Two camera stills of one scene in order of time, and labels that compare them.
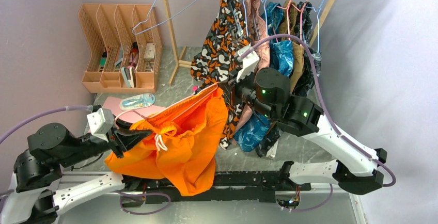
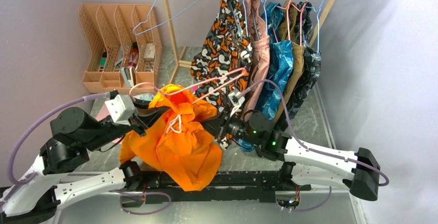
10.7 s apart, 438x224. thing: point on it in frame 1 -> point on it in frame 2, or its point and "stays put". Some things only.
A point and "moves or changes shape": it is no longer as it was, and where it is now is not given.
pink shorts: (256, 23) stays put
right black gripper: (232, 88) -> (214, 125)
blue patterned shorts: (252, 131) stays put
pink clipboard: (133, 115) -> (102, 113)
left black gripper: (126, 139) -> (144, 116)
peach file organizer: (125, 48) stays put
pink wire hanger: (212, 86) -> (244, 69)
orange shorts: (186, 138) moves or changes shape
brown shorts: (289, 24) stays put
